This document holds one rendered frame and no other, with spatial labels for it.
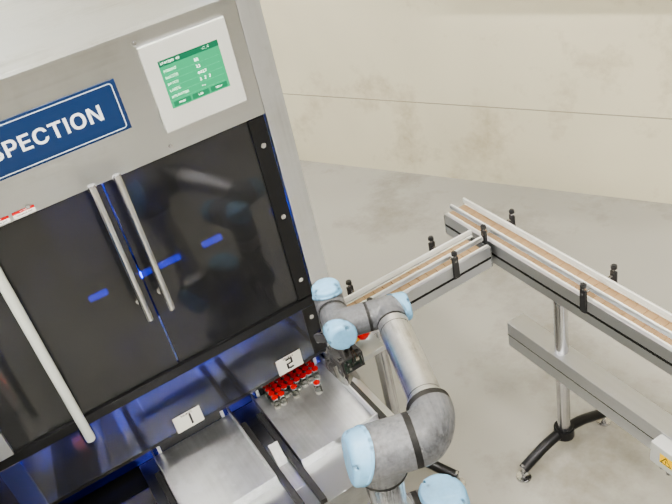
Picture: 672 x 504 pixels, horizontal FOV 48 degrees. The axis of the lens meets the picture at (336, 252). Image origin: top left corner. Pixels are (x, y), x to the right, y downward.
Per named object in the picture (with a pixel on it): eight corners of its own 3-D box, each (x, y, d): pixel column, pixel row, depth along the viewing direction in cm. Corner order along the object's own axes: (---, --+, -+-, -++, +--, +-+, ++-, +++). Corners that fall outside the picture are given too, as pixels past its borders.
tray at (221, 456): (153, 457, 228) (150, 449, 226) (230, 413, 236) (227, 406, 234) (195, 535, 202) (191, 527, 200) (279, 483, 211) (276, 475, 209)
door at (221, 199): (179, 362, 210) (101, 181, 177) (311, 292, 224) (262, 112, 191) (180, 363, 210) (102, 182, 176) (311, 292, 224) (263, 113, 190)
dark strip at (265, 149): (313, 352, 234) (246, 121, 189) (325, 345, 236) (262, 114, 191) (315, 354, 233) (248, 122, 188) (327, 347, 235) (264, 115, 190)
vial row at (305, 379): (270, 402, 237) (266, 392, 234) (318, 375, 243) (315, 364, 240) (273, 406, 235) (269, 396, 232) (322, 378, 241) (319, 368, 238)
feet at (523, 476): (511, 475, 302) (509, 452, 294) (601, 412, 319) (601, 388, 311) (525, 488, 296) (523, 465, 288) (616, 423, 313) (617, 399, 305)
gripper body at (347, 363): (342, 380, 199) (333, 346, 192) (326, 363, 206) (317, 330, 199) (366, 366, 202) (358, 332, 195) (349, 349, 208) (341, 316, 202)
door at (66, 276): (13, 450, 194) (-106, 269, 161) (178, 362, 210) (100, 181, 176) (14, 451, 194) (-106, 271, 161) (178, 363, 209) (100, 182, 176)
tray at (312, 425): (252, 401, 239) (249, 393, 237) (321, 361, 248) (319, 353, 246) (304, 468, 213) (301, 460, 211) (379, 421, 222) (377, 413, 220)
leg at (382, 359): (389, 459, 311) (356, 319, 267) (406, 448, 314) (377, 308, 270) (401, 473, 304) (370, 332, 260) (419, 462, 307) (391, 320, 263)
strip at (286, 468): (272, 459, 218) (267, 445, 215) (281, 453, 219) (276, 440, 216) (296, 490, 208) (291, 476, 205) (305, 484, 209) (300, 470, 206)
